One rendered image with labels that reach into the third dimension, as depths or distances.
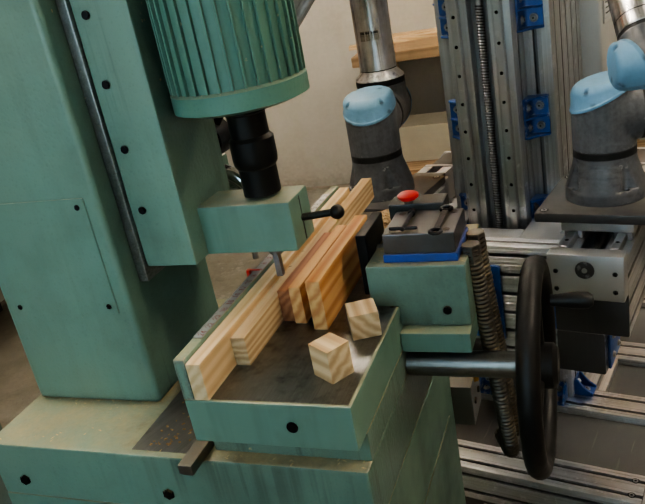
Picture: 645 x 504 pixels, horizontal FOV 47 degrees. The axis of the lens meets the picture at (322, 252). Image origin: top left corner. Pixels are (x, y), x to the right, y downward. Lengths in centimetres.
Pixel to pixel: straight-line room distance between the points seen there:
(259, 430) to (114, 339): 30
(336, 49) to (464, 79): 277
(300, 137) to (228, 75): 366
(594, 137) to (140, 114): 85
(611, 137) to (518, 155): 25
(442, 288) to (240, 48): 39
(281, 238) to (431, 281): 20
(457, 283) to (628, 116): 61
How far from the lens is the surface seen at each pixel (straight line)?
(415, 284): 99
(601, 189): 149
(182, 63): 91
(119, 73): 97
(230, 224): 100
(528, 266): 95
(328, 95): 442
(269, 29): 90
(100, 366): 114
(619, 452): 185
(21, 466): 118
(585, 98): 146
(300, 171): 460
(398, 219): 103
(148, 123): 97
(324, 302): 97
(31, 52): 99
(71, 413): 118
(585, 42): 189
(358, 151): 166
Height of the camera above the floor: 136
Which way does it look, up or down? 22 degrees down
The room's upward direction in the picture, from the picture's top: 11 degrees counter-clockwise
